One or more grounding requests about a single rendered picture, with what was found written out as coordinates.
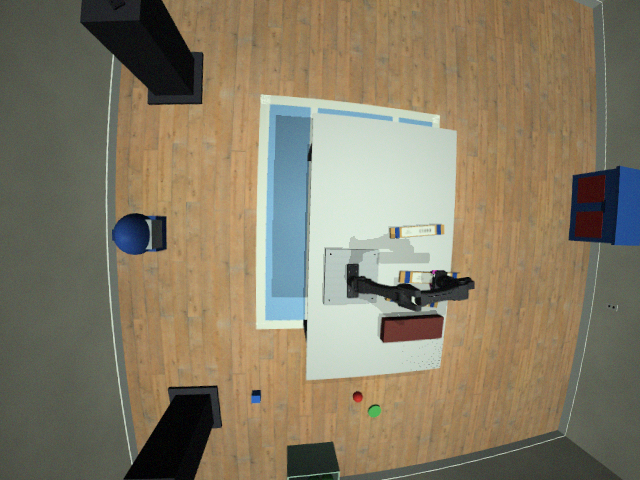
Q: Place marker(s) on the white electrode pack with printed label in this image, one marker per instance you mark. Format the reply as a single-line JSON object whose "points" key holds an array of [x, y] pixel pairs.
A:
{"points": [[416, 231]]}

